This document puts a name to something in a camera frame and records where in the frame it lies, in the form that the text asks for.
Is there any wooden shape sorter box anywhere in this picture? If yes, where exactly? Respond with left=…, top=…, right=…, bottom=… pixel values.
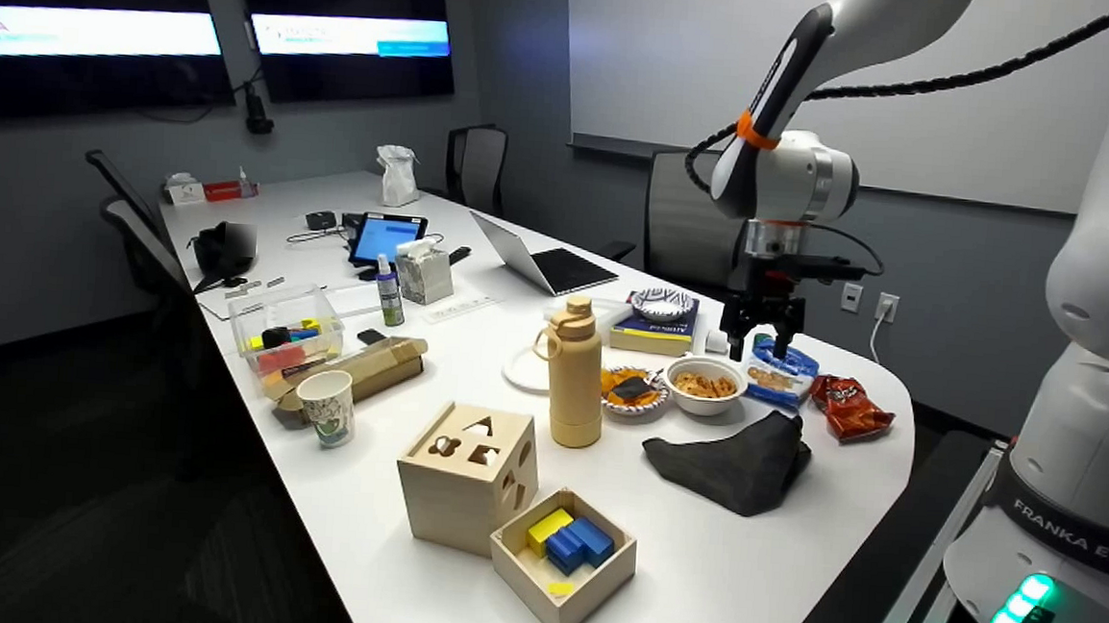
left=390, top=397, right=545, bottom=562

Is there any heap of crackers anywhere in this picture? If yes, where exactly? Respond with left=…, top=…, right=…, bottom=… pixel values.
left=675, top=370, right=739, bottom=401

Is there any tissue box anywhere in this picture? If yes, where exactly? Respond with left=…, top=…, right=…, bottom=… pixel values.
left=390, top=236, right=458, bottom=309

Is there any cardboard box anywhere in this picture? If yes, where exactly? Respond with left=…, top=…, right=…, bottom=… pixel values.
left=269, top=328, right=430, bottom=438

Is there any blue and yellow book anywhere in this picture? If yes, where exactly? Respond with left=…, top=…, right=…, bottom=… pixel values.
left=607, top=290, right=702, bottom=360

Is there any whiteboard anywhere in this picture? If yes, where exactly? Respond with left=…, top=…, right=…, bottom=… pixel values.
left=554, top=0, right=1109, bottom=219

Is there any black webcam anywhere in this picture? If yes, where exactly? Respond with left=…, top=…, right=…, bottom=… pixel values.
left=240, top=81, right=279, bottom=137

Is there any white wipes pack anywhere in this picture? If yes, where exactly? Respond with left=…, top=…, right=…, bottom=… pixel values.
left=163, top=171, right=209, bottom=209

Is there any blue block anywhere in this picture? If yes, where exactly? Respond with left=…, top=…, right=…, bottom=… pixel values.
left=542, top=527, right=589, bottom=579
left=565, top=514, right=619, bottom=569

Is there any white cable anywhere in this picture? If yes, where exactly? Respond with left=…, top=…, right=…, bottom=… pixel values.
left=866, top=306, right=895, bottom=364

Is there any red box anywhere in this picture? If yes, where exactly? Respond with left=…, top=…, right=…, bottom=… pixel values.
left=199, top=176, right=261, bottom=206

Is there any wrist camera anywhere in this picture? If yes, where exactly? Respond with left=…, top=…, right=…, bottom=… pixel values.
left=792, top=253, right=871, bottom=284

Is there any tan water bottle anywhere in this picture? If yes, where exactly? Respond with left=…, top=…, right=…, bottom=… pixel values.
left=526, top=292, right=612, bottom=451

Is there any patterned paper bowl with snacks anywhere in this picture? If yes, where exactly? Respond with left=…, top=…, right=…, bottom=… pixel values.
left=597, top=362, right=675, bottom=425

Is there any blue snack bag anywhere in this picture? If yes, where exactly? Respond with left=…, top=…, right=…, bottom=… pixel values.
left=738, top=332, right=823, bottom=411

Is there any dark grey towel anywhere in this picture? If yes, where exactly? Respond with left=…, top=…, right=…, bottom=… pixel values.
left=638, top=402, right=816, bottom=523

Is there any white plastic bag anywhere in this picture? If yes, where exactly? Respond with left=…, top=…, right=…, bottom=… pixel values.
left=372, top=142, right=424, bottom=211

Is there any red chip bag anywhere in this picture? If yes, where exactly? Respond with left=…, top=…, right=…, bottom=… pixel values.
left=805, top=372, right=900, bottom=447

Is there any heap of markers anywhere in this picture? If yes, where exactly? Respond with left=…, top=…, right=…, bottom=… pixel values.
left=240, top=313, right=338, bottom=381

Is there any office chair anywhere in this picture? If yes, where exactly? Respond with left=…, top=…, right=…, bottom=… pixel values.
left=441, top=121, right=511, bottom=219
left=598, top=145, right=755, bottom=301

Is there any wooden tray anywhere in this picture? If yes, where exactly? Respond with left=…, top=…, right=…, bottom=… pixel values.
left=483, top=483, right=643, bottom=623

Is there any white plate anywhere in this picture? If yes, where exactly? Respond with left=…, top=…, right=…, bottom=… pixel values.
left=500, top=341, right=555, bottom=395

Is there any tablet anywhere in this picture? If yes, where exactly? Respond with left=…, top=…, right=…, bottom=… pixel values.
left=347, top=210, right=431, bottom=273

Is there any spray bottle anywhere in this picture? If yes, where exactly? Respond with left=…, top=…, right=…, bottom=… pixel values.
left=371, top=253, right=410, bottom=329

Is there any laptop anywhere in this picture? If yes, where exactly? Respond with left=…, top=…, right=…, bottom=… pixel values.
left=464, top=209, right=625, bottom=302

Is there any black bag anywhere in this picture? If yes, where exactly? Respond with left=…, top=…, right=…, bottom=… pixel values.
left=185, top=218, right=261, bottom=287

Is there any yellow block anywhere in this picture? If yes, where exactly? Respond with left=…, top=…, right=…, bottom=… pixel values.
left=525, top=505, right=578, bottom=560

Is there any clear plastic bin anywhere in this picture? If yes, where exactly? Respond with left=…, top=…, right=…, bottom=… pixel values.
left=221, top=278, right=349, bottom=398

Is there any paper cup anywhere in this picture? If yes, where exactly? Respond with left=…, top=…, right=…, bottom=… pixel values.
left=291, top=366, right=360, bottom=452

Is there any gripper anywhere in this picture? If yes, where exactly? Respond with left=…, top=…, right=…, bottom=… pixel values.
left=717, top=253, right=811, bottom=367

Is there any wall monitor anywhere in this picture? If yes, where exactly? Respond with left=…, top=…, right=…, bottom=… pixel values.
left=0, top=0, right=243, bottom=139
left=230, top=0, right=462, bottom=116

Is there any black and white patterned bowl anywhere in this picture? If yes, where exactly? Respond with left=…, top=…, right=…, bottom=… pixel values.
left=628, top=285, right=699, bottom=326

